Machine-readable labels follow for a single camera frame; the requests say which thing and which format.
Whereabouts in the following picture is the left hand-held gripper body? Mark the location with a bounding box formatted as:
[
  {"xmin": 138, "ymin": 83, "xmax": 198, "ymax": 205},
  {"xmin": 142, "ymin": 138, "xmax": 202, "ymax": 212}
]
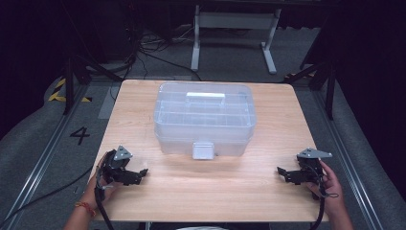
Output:
[{"xmin": 100, "ymin": 145, "xmax": 134, "ymax": 186}]

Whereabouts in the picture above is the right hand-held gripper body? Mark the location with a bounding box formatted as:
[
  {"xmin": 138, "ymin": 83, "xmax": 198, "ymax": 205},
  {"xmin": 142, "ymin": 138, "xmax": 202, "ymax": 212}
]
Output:
[{"xmin": 295, "ymin": 147, "xmax": 333, "ymax": 201}]

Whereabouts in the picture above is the person's left hand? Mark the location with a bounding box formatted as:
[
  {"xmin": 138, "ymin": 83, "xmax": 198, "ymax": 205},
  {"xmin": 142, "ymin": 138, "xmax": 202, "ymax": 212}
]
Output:
[{"xmin": 85, "ymin": 152, "xmax": 129, "ymax": 210}]

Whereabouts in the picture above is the person's right hand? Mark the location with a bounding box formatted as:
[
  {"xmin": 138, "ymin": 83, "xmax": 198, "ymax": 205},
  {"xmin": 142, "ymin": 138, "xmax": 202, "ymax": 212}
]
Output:
[{"xmin": 306, "ymin": 159, "xmax": 347, "ymax": 219}]

